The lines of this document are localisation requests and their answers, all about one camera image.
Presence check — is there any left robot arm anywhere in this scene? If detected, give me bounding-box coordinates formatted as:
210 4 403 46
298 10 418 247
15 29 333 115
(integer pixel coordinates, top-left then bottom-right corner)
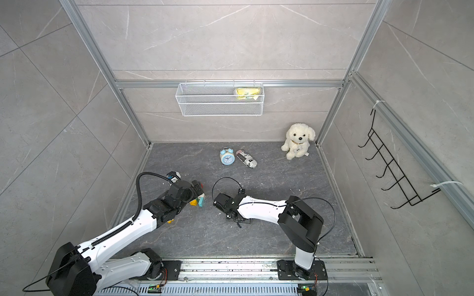
42 171 205 296

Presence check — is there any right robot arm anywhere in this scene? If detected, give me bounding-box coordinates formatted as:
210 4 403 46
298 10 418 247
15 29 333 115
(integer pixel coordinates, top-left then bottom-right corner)
213 193 324 280

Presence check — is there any blue alarm clock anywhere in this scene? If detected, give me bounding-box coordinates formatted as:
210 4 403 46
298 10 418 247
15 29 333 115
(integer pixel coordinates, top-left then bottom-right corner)
220 147 235 165

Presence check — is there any white plush dog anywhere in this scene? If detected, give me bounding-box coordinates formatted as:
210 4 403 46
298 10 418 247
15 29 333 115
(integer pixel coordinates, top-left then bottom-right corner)
281 123 316 160

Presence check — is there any yellow sponge in basket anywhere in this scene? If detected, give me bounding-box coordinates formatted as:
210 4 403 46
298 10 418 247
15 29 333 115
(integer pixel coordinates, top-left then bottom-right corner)
233 87 262 101

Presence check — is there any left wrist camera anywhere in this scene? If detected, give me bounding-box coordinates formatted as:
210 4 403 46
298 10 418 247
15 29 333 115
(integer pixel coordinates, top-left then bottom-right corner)
166 171 181 183

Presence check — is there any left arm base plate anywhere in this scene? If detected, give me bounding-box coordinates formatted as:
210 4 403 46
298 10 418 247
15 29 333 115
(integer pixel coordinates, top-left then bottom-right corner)
157 260 182 281

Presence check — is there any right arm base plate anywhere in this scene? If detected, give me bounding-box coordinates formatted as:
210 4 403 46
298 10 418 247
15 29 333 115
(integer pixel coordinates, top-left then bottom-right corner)
276 260 328 281

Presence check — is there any white wire mesh basket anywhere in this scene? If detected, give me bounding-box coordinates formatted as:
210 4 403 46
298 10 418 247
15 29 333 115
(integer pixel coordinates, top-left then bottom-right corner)
175 82 265 117

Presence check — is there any aluminium mounting rail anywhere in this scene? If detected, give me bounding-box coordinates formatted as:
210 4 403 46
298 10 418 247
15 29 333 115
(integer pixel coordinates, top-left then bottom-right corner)
72 257 386 286

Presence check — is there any black wire hook rack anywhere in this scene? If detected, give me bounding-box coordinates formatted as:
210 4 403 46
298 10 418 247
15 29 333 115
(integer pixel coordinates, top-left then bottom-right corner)
358 109 441 210

